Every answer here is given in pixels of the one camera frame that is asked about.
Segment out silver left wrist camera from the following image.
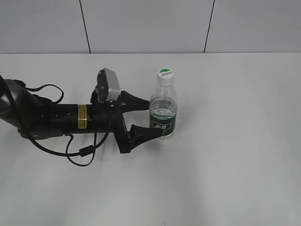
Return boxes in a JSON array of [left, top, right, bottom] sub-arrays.
[[95, 68, 121, 103]]

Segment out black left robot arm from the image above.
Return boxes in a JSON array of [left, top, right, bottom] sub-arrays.
[[0, 78, 162, 157]]

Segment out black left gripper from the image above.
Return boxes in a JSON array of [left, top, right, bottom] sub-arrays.
[[48, 91, 162, 153]]

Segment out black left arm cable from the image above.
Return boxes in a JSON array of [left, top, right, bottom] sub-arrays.
[[0, 75, 111, 167]]

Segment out clear green-label water bottle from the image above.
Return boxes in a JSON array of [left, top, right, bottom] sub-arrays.
[[149, 81, 178, 142]]

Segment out white green bottle cap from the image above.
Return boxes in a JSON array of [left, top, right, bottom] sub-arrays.
[[157, 68, 174, 86]]

